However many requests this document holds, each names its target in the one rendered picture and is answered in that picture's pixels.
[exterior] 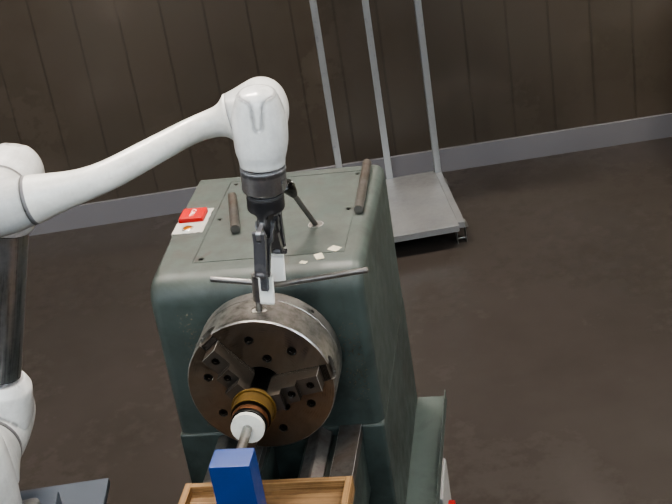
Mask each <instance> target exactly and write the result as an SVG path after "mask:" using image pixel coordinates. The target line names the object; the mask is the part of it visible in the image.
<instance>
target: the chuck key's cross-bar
mask: <svg viewBox="0 0 672 504"><path fill-rule="evenodd" d="M368 272H369V269H368V267H363V268H357V269H351V270H345V271H339V272H333V273H327V274H321V275H315V276H309V277H303V278H297V279H291V280H285V281H273V282H274V287H285V286H291V285H297V284H303V283H309V282H315V281H321V280H327V279H333V278H339V277H346V276H352V275H358V274H364V273H368ZM210 281H211V282H217V283H229V284H241V285H252V280H251V279H240V278H227V277H215V276H211V277H210Z"/></svg>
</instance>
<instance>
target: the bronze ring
mask: <svg viewBox="0 0 672 504"><path fill-rule="evenodd" d="M231 409H232V410H231V422H230V425H231V423H232V420H233V418H234V417H235V416H236V415H237V414H239V413H241V412H252V413H255V414H257V415H258V416H260V417H261V418H262V420H263V421H264V423H265V432H264V434H265V433H266V431H267V429H268V428H269V427H270V425H271V422H272V421H273V420H274V418H275V416H276V412H277V407H276V403H275V401H274V400H273V398H272V397H271V396H270V395H269V394H267V392H266V391H264V390H263V389H260V388H250V389H245V390H242V391H240V392H239V393H237V394H236V395H235V397H234V398H233V401H232V404H231Z"/></svg>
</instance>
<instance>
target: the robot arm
mask: <svg viewBox="0 0 672 504"><path fill-rule="evenodd" d="M288 119H289V103H288V99H287V96H286V94H285V92H284V90H283V88H282V87H281V86H280V85H279V84H278V83H277V82H276V81H275V80H273V79H271V78H268V77H254V78H251V79H249V80H247V81H245V82H244V83H242V84H240V85H239V86H237V87H235V88H234V89H232V90H230V91H228V92H226V93H224V94H222V96H221V98H220V100H219V102H218V103H217V104H216V105H215V106H213V107H212V108H209V109H207V110H205V111H203V112H200V113H198V114H196V115H193V116H191V117H189V118H187V119H184V120H182V121H180V122H178V123H176V124H174V125H172V126H170V127H168V128H166V129H164V130H162V131H160V132H158V133H156V134H154V135H152V136H150V137H148V138H146V139H144V140H143V141H141V142H139V143H137V144H135V145H133V146H131V147H129V148H127V149H125V150H123V151H121V152H119V153H117V154H115V155H113V156H111V157H109V158H106V159H104V160H102V161H100V162H97V163H95V164H92V165H89V166H86V167H83V168H79V169H75V170H69V171H62V172H53V173H45V169H44V166H43V163H42V161H41V159H40V157H39V156H38V154H37V153H36V152H35V151H34V150H33V149H32V148H30V147H29V146H26V145H21V144H16V143H2V144H0V504H40V501H39V499H38V498H30V499H27V500H23V501H22V498H21V495H20V489H19V484H18V483H19V481H20V461H21V457H22V455H23V453H24V451H25V449H26V446H27V444H28V441H29V439H30V436H31V432H32V429H33V425H34V421H35V414H36V405H35V400H34V397H33V385H32V381H31V379H30V378H29V376H28V375H27V374H26V373H25V372H24V371H23V370H22V353H23V335H24V317H25V299H26V281H27V264H28V246H29V233H30V232H31V231H32V230H33V229H34V227H35V226H36V225H38V224H41V223H43V222H45V221H47V220H49V219H51V218H53V217H55V216H57V215H59V214H61V213H63V212H65V211H67V210H69V209H71V208H73V207H76V206H78V205H80V204H83V203H85V202H87V201H90V200H92V199H94V198H97V197H99V196H101V195H103V194H106V193H108V192H110V191H112V190H114V189H116V188H118V187H120V186H122V185H124V184H126V183H127V182H129V181H131V180H133V179H134V178H136V177H138V176H140V175H141V174H143V173H145V172H147V171H148V170H150V169H152V168H153V167H155V166H157V165H159V164H160V163H162V162H164V161H166V160H167V159H169V158H171V157H172V156H174V155H176V154H178V153H179V152H181V151H183V150H185V149H186V148H188V147H190V146H192V145H194V144H196V143H199V142H201V141H204V140H207V139H211V138H215V137H228V138H230V139H232V140H233V142H234V148H235V153H236V156H237V158H238V161H239V165H240V174H241V185H242V191H243V193H244V194H246V200H247V209H248V211H249V212H250V213H251V214H253V215H255V216H256V217H257V220H256V222H255V228H256V231H252V238H253V251H254V277H255V278H258V283H259V294H260V304H267V305H275V294H274V282H273V281H285V280H286V275H285V262H284V254H287V249H284V248H283V247H285V246H286V240H285V232H284V225H283V218H282V211H283V210H284V208H285V199H284V191H285V190H286V187H287V177H286V164H285V158H286V153H287V146H288ZM266 237H267V238H266ZM273 253H274V254H273ZM270 272H271V273H270Z"/></svg>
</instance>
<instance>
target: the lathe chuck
mask: <svg viewBox="0 0 672 504"><path fill-rule="evenodd" d="M262 307H264V308H266V309H267V312H265V313H263V314H253V313H251V310H252V309H254V308H255V302H254V301H253V300H250V301H244V302H240V303H237V304H234V305H232V306H229V307H227V308H226V309H224V310H222V311H221V312H219V313H218V314H217V315H215V316H214V317H213V318H212V319H211V320H210V321H209V322H208V324H207V325H206V326H205V328H204V330H203V331H202V333H201V335H200V338H199V340H198V343H197V345H196V347H195V350H194V352H193V355H192V357H191V360H190V363H189V367H188V387H189V391H190V395H191V397H192V400H193V402H194V404H195V406H196V408H197V409H198V411H199V412H200V414H201V415H202V416H203V417H204V418H205V420H206V421H207V422H208V423H209V424H211V425H212V426H213V427H214V428H215V429H217V430H218V431H219V432H221V433H223V434H224V435H226V436H228V437H230V438H232V439H234V440H236V441H239V440H238V439H236V438H235V437H234V435H233V434H232V432H231V425H230V422H231V410H232V409H231V404H232V401H233V400H232V399H231V398H229V397H228V396H227V395H226V392H227V390H228V389H227V388H226V387H224V386H223V385H222V384H221V383H220V382H218V381H217V377H218V374H217V373H216V372H214V371H213V370H212V369H211V368H210V367H208V366H207V365H206V364H205V363H203V362H202V361H203V358H204V356H205V353H206V350H205V349H204V348H203V347H201V346H202V344H201V343H202V342H203V341H204V339H205V338H206V337H207V336H208V335H209V334H210V333H211V335H212V336H213V337H214V338H216V339H217V340H218V341H219V342H221V343H222V344H223V345H224V346H225V347H227V348H228V349H229V350H230V351H232V352H233V353H234V354H235V355H236V356H238V357H239V358H240V359H241V360H242V361H244V362H245V363H246V364H247V365H249V366H250V367H251V368H254V367H264V368H268V369H270V370H272V371H274V372H275V373H276V374H281V373H286V372H290V371H295V370H300V369H305V368H310V367H314V366H319V365H324V364H328V363H329V362H330V365H331V368H332V370H333V376H332V378H331V379H328V380H325V382H324V386H323V390H322V392H317V393H312V394H307V395H302V397H301V401H298V402H293V403H289V404H287V405H286V409H285V410H280V411H277V412H276V416H275V418H274V420H273V421H272V422H271V425H270V427H269V428H268V429H267V431H266V433H265V434H264V436H263V437H262V438H261V439H260V440H259V441H258V443H257V446H262V447H277V446H284V445H289V444H293V443H296V442H298V441H301V440H303V439H305V438H307V437H309V436H310V435H312V434H313V433H314V432H316V431H317V430H318V429H319V428H320V427H321V426H322V425H323V424H324V423H325V421H326V420H327V418H328V417H329V415H330V413H331V411H332V408H333V405H334V402H335V397H336V392H337V388H338V383H339V378H340V369H341V367H340V358H339V353H338V350H337V347H336V345H335V343H334V341H333V339H332V337H331V336H330V334H329V333H328V331H327V330H326V329H325V328H324V327H323V326H322V325H321V324H320V323H319V322H318V321H317V320H316V319H315V318H314V317H312V316H311V315H309V314H308V313H306V312H305V311H303V310H301V309H299V308H297V307H295V306H292V305H289V304H286V303H283V302H279V301H275V305H267V304H262ZM269 383H270V381H266V380H262V379H260V378H258V377H256V376H255V375H254V378H253V381H252V384H251V387H250V388H260V389H263V390H264V391H266V392H267V390H268V387H269Z"/></svg>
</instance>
